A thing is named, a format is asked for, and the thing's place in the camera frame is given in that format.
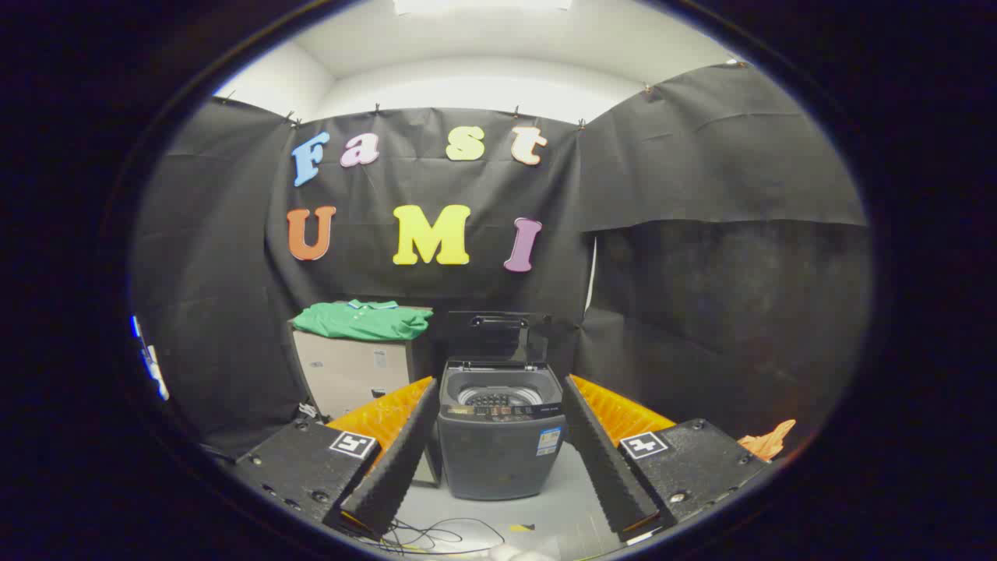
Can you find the grey cabinet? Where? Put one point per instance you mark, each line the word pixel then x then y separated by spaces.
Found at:
pixel 343 366

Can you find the dark grey washing machine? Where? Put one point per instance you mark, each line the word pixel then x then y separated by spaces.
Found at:
pixel 498 460

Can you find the transparent washing machine lid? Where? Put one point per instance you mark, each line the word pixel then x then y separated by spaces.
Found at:
pixel 498 335

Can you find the orange cloth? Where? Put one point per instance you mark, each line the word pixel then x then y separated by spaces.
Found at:
pixel 767 440

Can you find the white and blue object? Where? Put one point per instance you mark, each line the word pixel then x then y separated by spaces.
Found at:
pixel 152 362

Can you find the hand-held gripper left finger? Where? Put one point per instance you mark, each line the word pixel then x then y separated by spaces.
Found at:
pixel 401 452

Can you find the green polo shirt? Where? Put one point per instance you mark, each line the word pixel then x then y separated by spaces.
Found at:
pixel 358 321

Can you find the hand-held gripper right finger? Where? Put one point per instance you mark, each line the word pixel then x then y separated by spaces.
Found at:
pixel 604 456

